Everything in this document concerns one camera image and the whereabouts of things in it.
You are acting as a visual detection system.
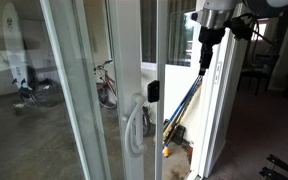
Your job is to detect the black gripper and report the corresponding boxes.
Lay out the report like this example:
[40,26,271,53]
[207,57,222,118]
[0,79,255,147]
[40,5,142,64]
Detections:
[198,25,226,76]

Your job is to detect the black screen door handle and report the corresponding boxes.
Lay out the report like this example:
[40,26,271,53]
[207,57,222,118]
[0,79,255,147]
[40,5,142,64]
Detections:
[146,79,161,103]

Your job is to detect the sliding screen door white frame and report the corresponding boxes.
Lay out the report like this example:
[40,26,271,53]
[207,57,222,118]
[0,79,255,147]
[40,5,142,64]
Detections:
[153,0,169,180]

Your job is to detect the white latch strike plate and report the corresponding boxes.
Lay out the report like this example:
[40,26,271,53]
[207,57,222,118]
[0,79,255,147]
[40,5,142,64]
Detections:
[213,60,224,85]

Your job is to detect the window with dark blinds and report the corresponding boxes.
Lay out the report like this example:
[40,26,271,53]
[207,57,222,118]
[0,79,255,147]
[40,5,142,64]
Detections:
[140,0,198,69]

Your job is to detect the blue long pole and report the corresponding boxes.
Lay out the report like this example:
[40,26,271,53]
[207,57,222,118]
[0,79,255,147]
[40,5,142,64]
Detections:
[165,74,203,128]

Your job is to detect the dark wooden chair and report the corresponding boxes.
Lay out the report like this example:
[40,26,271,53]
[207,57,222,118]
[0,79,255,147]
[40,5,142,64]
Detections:
[238,53,280,96]

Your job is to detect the bright distant window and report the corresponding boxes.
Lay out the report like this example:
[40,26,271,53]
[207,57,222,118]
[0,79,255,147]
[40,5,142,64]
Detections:
[250,21,269,43]

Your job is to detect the black dustpan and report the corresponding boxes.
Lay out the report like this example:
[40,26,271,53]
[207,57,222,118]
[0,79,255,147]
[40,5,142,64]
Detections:
[173,124,187,146]

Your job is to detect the black tire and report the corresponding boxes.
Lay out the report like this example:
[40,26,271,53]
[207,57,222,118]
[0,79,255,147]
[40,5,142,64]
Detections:
[142,104,152,137]

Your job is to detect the red small container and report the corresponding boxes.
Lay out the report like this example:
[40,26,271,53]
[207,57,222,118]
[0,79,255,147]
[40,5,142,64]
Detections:
[187,141,194,157]

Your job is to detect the orange bottle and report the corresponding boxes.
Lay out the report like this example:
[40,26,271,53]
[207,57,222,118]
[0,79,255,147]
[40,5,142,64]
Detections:
[162,143,171,159]

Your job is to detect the red bicycle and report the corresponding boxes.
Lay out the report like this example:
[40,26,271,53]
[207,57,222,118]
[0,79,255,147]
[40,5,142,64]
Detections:
[93,59,118,110]

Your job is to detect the orange black spring clamp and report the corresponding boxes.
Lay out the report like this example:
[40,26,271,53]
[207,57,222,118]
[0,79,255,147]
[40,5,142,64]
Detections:
[258,166,288,180]
[266,153,288,179]

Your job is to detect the white surfboard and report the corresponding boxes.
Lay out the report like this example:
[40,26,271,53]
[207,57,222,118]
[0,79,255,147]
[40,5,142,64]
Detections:
[2,2,30,91]

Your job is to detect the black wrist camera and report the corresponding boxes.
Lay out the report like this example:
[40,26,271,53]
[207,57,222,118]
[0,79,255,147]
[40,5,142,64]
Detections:
[229,15,259,42]

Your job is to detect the white door frame with track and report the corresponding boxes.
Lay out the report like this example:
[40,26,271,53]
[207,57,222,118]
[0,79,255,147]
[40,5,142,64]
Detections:
[187,0,249,180]

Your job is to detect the wooden long handle broom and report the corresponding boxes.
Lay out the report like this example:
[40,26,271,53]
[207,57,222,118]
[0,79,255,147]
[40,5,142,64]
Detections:
[162,86,202,144]

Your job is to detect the glass sliding door white frame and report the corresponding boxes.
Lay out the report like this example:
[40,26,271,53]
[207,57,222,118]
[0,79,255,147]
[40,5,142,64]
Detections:
[38,0,147,180]

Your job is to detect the white curved door handle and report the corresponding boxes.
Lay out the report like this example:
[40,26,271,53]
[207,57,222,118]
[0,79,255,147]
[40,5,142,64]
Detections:
[123,93,147,158]

